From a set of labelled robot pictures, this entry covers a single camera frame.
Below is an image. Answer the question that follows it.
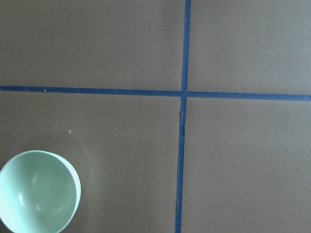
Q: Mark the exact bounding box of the green bowl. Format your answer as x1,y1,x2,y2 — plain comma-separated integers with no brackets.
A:
0,150,82,233

